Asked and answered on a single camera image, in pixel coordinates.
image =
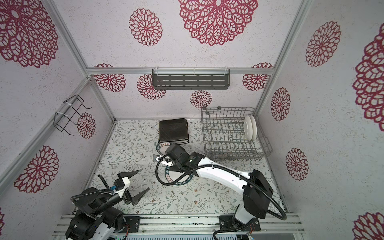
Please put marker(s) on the black wire wall holder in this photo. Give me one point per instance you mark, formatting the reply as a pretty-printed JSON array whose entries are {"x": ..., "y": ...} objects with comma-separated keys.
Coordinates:
[{"x": 65, "y": 117}]

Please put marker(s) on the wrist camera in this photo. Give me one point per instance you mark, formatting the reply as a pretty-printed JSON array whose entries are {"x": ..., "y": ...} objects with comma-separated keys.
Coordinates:
[
  {"x": 164, "y": 160},
  {"x": 121, "y": 185}
]

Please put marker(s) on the white round plate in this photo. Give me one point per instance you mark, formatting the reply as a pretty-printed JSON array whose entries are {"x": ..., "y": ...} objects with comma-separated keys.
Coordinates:
[
  {"x": 171, "y": 176},
  {"x": 162, "y": 147},
  {"x": 248, "y": 128},
  {"x": 254, "y": 126}
]

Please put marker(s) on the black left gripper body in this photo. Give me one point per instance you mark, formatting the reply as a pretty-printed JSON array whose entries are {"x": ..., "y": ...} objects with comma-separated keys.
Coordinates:
[{"x": 127, "y": 198}]

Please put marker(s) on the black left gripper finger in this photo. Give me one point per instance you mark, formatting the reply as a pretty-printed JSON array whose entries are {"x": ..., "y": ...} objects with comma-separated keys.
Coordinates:
[
  {"x": 136, "y": 199},
  {"x": 127, "y": 174}
]

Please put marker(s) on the grey wall shelf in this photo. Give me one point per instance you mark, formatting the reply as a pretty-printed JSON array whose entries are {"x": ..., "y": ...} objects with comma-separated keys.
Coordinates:
[{"x": 191, "y": 79}]

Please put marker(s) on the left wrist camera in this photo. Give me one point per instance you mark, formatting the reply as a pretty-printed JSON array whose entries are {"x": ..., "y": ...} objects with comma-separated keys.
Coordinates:
[{"x": 121, "y": 185}]

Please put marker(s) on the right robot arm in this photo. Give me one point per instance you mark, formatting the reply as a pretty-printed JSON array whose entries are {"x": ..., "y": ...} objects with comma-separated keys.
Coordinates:
[{"x": 254, "y": 188}]

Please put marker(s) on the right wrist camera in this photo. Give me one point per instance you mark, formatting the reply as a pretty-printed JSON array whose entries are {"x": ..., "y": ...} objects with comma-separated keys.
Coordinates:
[{"x": 164, "y": 160}]

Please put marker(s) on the black square plate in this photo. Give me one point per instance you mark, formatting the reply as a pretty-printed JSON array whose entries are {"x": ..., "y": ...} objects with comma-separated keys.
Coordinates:
[
  {"x": 176, "y": 129},
  {"x": 180, "y": 142}
]

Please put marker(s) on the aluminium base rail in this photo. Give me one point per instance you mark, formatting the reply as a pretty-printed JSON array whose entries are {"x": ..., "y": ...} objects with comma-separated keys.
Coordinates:
[{"x": 207, "y": 224}]

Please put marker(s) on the grey wire dish rack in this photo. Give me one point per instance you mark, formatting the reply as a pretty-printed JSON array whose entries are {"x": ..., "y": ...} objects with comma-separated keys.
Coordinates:
[{"x": 224, "y": 137}]

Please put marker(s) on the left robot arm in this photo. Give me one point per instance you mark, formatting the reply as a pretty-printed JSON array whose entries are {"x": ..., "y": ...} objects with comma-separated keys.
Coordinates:
[{"x": 97, "y": 218}]

